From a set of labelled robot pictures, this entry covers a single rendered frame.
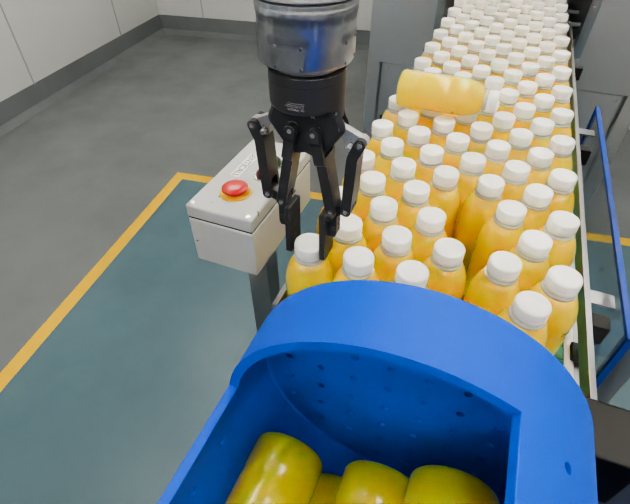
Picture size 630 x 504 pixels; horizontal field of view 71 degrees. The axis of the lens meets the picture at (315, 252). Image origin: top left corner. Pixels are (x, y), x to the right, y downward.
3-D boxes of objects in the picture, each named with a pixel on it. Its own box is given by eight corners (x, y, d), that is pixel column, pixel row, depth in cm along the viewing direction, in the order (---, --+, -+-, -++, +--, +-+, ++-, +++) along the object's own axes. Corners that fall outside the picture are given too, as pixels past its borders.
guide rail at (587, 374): (580, 417, 53) (590, 405, 51) (566, 31, 162) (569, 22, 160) (587, 420, 53) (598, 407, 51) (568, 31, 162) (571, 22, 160)
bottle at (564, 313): (485, 354, 66) (520, 277, 55) (517, 337, 68) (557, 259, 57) (520, 390, 61) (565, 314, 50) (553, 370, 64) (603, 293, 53)
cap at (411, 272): (400, 294, 53) (402, 284, 51) (390, 271, 56) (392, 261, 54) (431, 290, 53) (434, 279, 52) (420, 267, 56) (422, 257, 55)
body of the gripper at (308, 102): (248, 69, 40) (257, 159, 47) (335, 83, 38) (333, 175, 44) (283, 43, 45) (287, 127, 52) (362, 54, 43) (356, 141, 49)
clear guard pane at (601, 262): (519, 474, 95) (626, 338, 63) (533, 247, 149) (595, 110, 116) (522, 475, 95) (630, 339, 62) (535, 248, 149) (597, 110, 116)
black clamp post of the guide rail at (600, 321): (569, 360, 65) (592, 326, 59) (569, 344, 67) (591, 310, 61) (586, 365, 64) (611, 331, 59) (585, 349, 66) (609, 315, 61)
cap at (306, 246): (329, 249, 59) (330, 238, 57) (314, 266, 56) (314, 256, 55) (305, 239, 60) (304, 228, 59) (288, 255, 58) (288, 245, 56)
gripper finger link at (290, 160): (297, 129, 45) (284, 124, 45) (282, 211, 53) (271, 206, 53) (312, 113, 47) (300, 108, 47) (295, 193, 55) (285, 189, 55)
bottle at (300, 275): (339, 323, 70) (344, 245, 59) (317, 353, 66) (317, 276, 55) (303, 306, 72) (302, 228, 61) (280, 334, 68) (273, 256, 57)
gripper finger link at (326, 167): (318, 114, 47) (330, 113, 46) (335, 202, 54) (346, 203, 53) (303, 130, 44) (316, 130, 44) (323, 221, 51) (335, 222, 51)
